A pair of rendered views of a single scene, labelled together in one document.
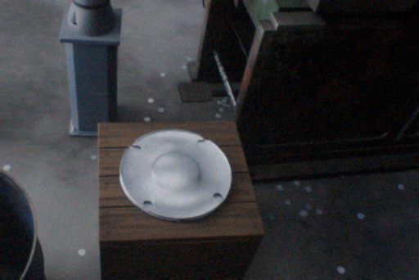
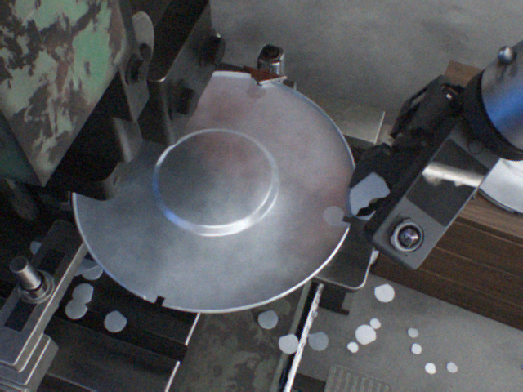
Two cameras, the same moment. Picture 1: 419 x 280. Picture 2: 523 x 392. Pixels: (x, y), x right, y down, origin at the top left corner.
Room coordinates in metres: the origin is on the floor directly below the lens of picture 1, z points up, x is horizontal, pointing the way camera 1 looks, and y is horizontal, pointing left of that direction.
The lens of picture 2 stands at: (1.61, -0.11, 1.30)
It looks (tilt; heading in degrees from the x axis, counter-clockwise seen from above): 59 degrees down; 213
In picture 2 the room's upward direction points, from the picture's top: 1 degrees clockwise
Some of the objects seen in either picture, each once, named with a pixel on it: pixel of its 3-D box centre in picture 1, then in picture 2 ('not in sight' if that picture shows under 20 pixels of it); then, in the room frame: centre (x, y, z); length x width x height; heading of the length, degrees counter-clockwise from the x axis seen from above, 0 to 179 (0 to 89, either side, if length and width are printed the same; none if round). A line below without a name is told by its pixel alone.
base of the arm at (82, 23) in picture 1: (91, 8); not in sight; (1.23, 0.27, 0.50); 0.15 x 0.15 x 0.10
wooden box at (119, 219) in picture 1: (168, 210); (498, 201); (0.75, -0.04, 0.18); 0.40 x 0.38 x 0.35; 101
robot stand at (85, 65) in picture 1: (93, 75); not in sight; (1.23, 0.27, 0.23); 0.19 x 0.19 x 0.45; 7
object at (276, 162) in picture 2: not in sight; (215, 178); (1.35, -0.33, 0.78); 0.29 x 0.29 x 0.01
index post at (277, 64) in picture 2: not in sight; (270, 77); (1.18, -0.37, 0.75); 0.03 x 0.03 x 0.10; 15
